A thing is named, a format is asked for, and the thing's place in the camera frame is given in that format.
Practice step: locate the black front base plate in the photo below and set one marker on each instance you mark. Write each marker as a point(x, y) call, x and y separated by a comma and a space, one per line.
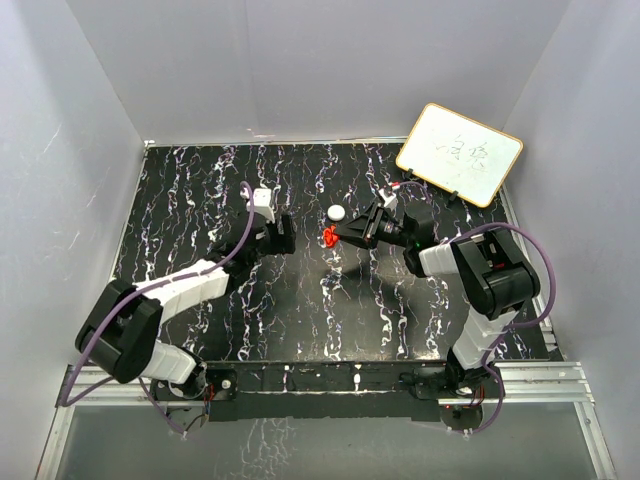
point(315, 390)

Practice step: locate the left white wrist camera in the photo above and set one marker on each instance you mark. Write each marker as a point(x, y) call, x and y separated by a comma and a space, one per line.
point(262, 202)

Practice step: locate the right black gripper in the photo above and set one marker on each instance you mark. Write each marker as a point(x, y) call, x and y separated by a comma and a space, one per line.
point(363, 231)

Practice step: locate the red ball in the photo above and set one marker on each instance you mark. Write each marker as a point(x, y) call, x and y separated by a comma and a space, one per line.
point(330, 237)

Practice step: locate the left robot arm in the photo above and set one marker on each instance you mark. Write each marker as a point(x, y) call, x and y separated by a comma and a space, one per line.
point(120, 334)

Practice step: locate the small whiteboard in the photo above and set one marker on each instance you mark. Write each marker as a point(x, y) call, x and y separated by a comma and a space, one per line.
point(458, 154)

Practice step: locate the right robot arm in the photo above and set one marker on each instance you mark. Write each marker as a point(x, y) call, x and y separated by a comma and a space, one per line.
point(496, 277)

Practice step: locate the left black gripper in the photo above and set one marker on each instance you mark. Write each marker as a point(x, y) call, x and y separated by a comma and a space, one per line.
point(289, 235)

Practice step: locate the white earbud charging case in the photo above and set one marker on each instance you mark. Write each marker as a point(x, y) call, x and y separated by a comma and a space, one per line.
point(336, 213)

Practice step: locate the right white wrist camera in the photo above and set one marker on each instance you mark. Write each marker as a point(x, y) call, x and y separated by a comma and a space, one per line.
point(387, 197)

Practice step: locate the aluminium frame rail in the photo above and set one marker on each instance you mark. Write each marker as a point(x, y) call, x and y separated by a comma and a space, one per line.
point(525, 382)

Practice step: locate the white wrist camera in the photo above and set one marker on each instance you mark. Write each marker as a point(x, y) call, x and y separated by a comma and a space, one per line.
point(262, 202)
point(387, 197)

